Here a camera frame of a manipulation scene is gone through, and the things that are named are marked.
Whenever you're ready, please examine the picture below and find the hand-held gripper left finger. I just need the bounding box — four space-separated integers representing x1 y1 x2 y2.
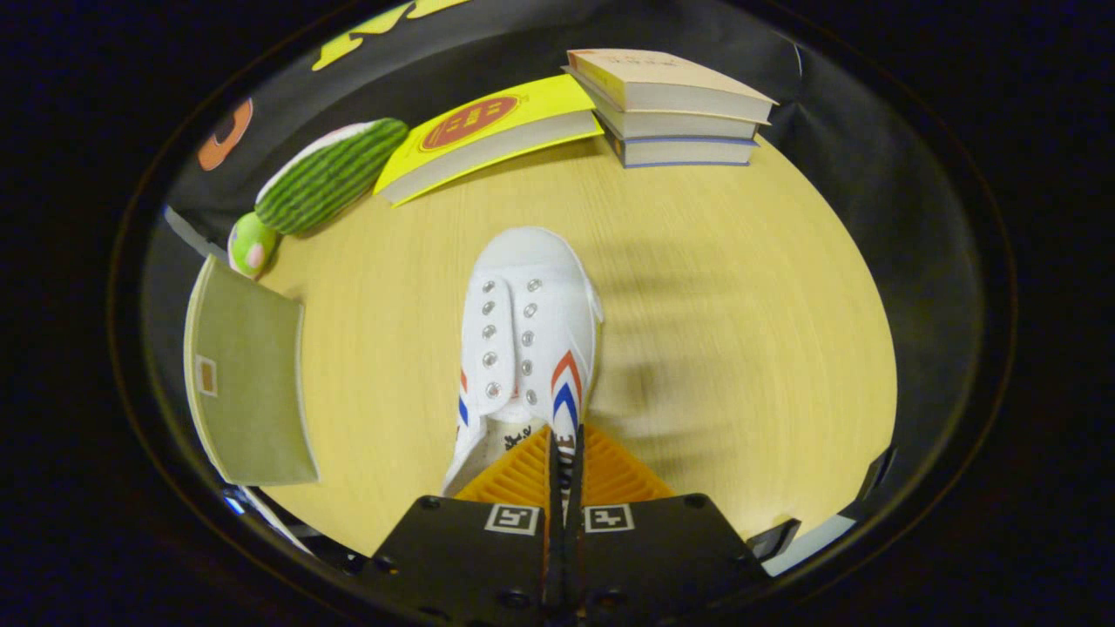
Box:
370 425 560 627

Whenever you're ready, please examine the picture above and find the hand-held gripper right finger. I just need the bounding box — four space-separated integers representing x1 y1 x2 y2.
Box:
562 425 773 627

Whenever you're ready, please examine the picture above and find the white canvas shoe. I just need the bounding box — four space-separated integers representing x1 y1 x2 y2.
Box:
442 226 605 523

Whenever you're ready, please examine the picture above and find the beige fabric storage box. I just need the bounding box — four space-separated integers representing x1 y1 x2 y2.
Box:
183 254 320 487

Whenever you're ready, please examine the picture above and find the green and pink plush toy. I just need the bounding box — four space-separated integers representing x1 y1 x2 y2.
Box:
228 212 280 280

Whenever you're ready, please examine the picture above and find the blue edged book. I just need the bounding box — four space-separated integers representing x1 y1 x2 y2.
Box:
610 129 757 168

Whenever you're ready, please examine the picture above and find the watermelon slice plush toy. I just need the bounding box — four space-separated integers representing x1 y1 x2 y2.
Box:
254 118 409 236

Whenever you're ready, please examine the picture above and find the yellow book with red label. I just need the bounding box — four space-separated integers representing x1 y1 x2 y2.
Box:
375 74 604 208

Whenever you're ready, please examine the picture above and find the white cover book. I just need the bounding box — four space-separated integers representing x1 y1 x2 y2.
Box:
592 94 760 141

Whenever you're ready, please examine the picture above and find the beige cover book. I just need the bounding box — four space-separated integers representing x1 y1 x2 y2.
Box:
566 48 778 125

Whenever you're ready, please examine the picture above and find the black backdrop cloth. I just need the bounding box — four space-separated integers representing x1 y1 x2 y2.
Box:
161 0 990 454

